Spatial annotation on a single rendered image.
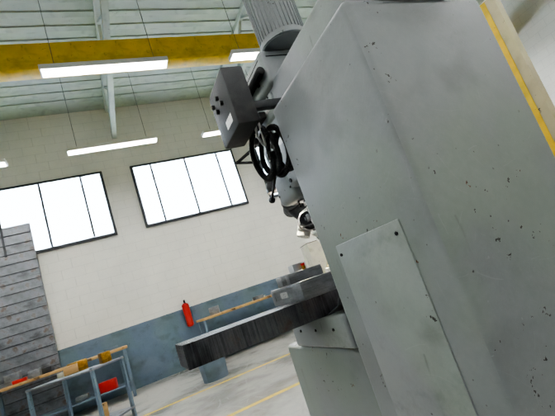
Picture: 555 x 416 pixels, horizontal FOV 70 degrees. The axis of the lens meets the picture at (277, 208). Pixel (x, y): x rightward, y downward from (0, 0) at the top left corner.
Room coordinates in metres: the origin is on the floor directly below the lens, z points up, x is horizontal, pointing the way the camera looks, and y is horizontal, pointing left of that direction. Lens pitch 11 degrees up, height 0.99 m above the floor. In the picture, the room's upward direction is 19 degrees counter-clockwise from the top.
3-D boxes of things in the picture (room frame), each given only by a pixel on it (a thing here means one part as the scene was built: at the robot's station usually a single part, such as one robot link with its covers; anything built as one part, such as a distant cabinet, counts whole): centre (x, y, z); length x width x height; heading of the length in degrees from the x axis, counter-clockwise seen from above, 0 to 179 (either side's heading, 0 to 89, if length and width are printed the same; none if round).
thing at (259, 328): (1.66, -0.08, 0.88); 1.24 x 0.23 x 0.08; 114
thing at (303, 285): (1.65, 0.01, 0.97); 0.35 x 0.15 x 0.11; 23
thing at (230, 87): (1.28, 0.04, 1.62); 0.20 x 0.09 x 0.21; 24
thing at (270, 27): (1.46, -0.24, 2.05); 0.20 x 0.20 x 0.32
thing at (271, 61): (1.68, -0.15, 1.81); 0.47 x 0.26 x 0.16; 24
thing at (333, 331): (1.69, -0.14, 0.78); 0.50 x 0.35 x 0.12; 24
